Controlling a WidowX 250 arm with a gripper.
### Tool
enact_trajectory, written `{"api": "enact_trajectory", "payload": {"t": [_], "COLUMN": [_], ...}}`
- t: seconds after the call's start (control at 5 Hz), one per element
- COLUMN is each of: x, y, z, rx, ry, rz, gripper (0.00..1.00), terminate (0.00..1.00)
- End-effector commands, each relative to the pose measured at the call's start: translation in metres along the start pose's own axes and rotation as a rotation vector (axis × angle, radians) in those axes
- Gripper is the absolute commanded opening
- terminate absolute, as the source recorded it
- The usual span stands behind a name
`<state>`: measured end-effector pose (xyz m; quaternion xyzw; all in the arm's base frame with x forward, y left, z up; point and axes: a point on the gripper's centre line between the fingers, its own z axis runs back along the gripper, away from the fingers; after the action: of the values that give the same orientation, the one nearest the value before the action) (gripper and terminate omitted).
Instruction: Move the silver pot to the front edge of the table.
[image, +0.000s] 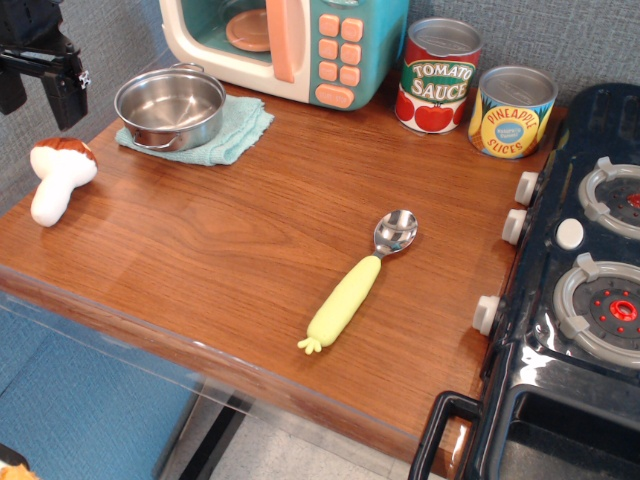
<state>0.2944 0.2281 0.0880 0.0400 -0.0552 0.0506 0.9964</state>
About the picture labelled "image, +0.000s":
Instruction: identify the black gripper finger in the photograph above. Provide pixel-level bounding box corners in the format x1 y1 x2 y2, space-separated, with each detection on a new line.
42 77 88 131
0 70 27 115

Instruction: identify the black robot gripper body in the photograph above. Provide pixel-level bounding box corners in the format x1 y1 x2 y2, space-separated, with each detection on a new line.
1 1 91 89

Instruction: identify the silver steel pot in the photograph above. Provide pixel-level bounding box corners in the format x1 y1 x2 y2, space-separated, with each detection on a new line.
114 63 227 152

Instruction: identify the plush white brown mushroom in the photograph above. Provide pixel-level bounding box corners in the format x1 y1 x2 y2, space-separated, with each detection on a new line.
30 137 98 227

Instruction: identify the light teal folded cloth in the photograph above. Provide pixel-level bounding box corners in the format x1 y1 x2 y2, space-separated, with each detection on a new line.
115 95 274 166

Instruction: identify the teal cream toy microwave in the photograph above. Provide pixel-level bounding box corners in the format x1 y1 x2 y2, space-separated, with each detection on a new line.
160 1 409 111

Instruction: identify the clear acrylic table guard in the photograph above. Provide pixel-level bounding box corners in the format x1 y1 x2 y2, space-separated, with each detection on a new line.
1 294 410 479

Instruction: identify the tomato sauce can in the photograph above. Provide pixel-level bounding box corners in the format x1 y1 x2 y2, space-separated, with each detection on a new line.
395 17 483 134

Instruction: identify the orange plush toy corner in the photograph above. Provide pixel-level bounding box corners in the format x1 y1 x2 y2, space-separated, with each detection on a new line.
0 464 39 480

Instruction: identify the black metal table leg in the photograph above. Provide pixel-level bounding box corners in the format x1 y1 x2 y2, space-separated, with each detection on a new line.
179 396 246 480

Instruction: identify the pineapple slices can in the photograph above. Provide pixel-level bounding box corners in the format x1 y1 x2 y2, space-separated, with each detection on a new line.
468 65 558 159

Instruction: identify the black toy stove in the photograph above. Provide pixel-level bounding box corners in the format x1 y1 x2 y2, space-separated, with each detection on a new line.
410 83 639 479

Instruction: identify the spoon with yellow handle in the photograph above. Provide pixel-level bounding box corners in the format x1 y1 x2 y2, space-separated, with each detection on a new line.
297 209 419 355

